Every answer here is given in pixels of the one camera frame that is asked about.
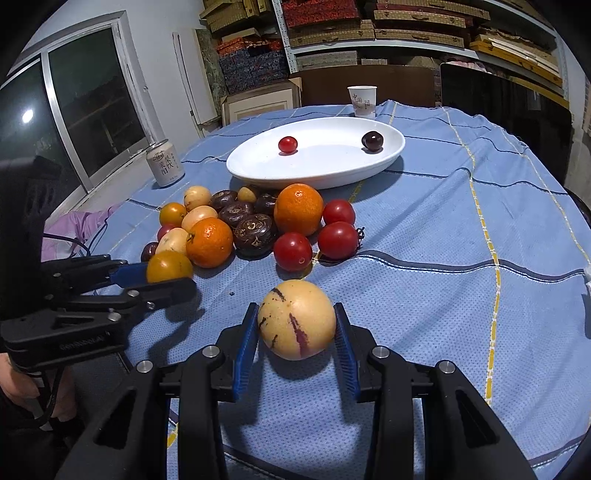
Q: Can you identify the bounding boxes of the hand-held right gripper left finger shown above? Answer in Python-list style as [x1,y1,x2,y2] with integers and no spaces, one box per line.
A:
[55,302,260,480]

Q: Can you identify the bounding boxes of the white metal shelf rack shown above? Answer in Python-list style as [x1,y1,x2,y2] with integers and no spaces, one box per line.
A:
[272,0,570,100]

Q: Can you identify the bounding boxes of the pale yellow pepino melon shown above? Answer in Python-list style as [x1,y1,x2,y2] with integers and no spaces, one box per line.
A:
[155,227,191,256]
[184,185,212,212]
[181,206,219,233]

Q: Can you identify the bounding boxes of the striped yellow pepino melon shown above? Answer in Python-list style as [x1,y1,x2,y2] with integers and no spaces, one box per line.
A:
[257,280,337,361]

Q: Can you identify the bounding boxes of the blue plaid tablecloth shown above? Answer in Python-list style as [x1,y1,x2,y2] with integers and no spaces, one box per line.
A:
[28,99,591,480]

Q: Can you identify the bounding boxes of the purple cloth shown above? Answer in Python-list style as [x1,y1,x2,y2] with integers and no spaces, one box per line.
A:
[41,205,123,261]

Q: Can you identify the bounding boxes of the white paper cup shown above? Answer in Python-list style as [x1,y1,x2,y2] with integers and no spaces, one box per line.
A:
[347,85,378,118]

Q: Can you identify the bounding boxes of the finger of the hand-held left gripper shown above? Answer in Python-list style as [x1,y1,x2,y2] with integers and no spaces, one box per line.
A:
[41,255,149,298]
[46,277,198,326]

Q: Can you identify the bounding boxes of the green marbled board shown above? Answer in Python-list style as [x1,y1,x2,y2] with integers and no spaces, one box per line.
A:
[196,28,228,116]

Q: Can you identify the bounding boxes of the white drink can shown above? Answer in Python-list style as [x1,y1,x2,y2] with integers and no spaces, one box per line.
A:
[146,140,186,188]

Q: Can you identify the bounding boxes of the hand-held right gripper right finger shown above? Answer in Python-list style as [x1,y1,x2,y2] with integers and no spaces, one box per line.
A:
[333,302,539,480]

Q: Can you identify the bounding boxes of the open cardboard box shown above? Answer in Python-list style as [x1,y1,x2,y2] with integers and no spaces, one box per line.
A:
[221,78,303,126]

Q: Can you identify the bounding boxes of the white oval plate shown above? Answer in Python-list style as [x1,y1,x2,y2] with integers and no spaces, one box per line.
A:
[226,116,406,190]

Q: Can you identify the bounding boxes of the person's left hand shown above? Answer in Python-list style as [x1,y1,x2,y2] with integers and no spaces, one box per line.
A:
[0,354,77,418]

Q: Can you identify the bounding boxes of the stack of blue patterned boxes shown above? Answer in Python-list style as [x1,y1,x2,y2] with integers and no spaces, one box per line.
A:
[217,39,290,95]

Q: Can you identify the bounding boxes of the black cable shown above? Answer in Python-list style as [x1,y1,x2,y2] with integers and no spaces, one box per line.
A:
[41,233,93,259]

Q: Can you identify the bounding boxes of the orange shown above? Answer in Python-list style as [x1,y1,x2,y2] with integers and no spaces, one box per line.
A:
[274,183,325,234]
[185,217,234,269]

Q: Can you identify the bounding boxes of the yellow tomato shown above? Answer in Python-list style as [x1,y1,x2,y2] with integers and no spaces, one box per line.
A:
[159,202,188,228]
[146,250,195,284]

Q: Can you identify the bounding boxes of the brown board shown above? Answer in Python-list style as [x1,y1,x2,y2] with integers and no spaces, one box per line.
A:
[291,65,439,109]

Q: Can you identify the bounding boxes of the stack of woven flat boxes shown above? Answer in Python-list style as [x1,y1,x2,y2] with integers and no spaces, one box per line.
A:
[281,0,564,88]

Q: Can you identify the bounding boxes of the aluminium sliding window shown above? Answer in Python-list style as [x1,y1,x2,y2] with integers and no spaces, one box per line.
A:
[0,11,158,217]

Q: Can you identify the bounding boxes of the dark brown water chestnut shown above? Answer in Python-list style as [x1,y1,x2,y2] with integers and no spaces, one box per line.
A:
[254,193,278,217]
[233,213,279,257]
[218,201,256,229]
[209,189,239,212]

